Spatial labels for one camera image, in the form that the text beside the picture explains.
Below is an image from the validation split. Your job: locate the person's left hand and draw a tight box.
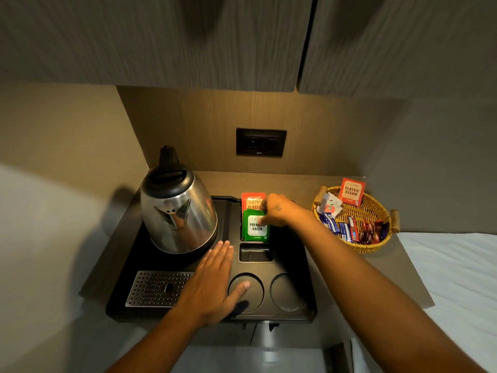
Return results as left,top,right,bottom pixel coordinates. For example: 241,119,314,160
173,241,252,327

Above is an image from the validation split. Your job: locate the person's right forearm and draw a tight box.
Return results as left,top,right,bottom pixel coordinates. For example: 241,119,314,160
298,211,488,373

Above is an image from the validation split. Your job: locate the black wall power socket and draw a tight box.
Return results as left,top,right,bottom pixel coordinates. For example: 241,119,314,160
236,127,288,159

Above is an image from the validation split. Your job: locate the stainless steel electric kettle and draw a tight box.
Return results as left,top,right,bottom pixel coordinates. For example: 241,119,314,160
140,145,219,255

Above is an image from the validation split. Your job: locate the white sachet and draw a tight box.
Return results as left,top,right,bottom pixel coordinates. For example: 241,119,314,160
316,192,344,219

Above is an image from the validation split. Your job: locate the woven wicker basket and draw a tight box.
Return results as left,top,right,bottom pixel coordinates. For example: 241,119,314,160
311,185,401,255

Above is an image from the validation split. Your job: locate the white bed sheet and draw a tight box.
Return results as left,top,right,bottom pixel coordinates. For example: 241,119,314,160
351,232,497,373

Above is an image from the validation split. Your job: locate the wood grain cabinet door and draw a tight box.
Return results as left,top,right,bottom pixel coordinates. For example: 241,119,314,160
298,0,497,101
0,0,316,92

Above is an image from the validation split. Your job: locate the person's left forearm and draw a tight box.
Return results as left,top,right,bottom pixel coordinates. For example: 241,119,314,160
104,303,212,373

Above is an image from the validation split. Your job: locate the green tea bag packet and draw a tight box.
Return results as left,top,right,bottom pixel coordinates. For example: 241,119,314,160
242,209,272,243

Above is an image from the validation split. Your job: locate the red tea bag packet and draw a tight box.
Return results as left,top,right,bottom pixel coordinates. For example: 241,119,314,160
241,192,267,212
338,177,366,208

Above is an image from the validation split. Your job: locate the perforated metal drip grate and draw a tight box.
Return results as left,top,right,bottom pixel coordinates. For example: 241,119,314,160
125,270,195,309

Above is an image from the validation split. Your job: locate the person's right hand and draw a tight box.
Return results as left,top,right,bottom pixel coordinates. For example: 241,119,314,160
259,193,308,229

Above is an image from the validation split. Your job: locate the black plastic kettle tray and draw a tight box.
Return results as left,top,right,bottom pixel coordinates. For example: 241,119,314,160
106,196,317,324

